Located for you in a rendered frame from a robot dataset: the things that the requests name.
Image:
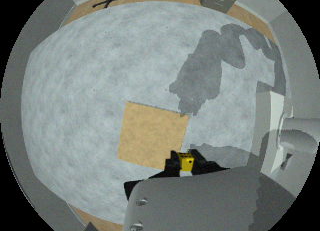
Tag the tan square mat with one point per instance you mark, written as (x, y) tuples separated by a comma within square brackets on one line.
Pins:
[(148, 135)]

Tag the yellow die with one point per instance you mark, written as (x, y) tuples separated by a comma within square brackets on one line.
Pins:
[(186, 160)]

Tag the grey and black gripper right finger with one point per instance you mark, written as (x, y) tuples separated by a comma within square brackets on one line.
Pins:
[(201, 166)]

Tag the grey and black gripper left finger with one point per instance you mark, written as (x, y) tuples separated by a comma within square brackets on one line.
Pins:
[(171, 169)]

